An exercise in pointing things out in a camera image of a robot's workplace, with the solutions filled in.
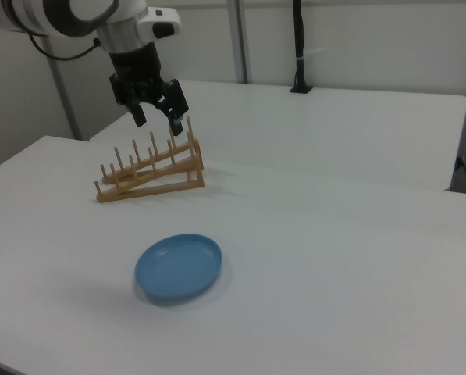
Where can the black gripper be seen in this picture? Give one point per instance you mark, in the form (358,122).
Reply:
(137,74)

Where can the blue plastic plate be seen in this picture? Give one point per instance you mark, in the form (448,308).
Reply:
(178,267)

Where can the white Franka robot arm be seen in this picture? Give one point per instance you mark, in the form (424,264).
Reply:
(111,23)

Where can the wooden plate rack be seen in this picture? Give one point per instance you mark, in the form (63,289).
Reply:
(158,183)

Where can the grey metal frame post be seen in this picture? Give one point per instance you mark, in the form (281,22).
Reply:
(240,39)
(65,97)

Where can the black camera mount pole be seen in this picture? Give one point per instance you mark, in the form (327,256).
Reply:
(299,47)

